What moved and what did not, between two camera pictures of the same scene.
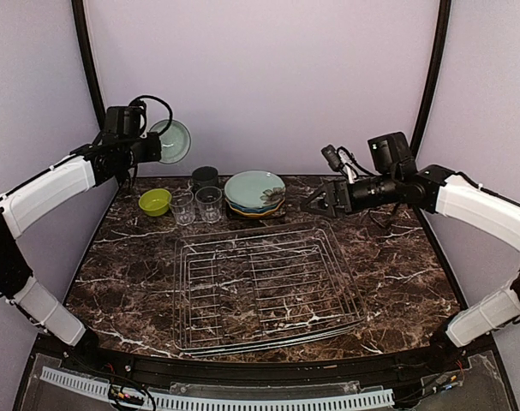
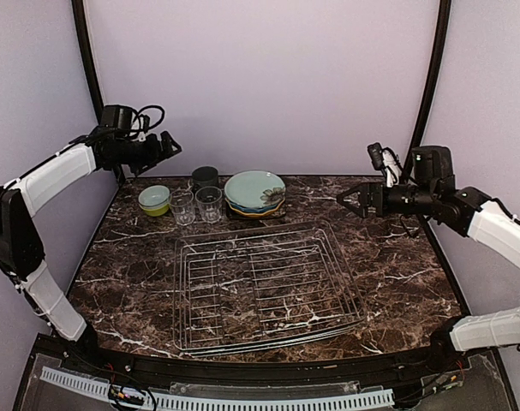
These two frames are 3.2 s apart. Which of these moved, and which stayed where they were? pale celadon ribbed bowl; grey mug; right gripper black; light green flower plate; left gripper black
Moved: right gripper black; pale celadon ribbed bowl
Stayed: grey mug; left gripper black; light green flower plate
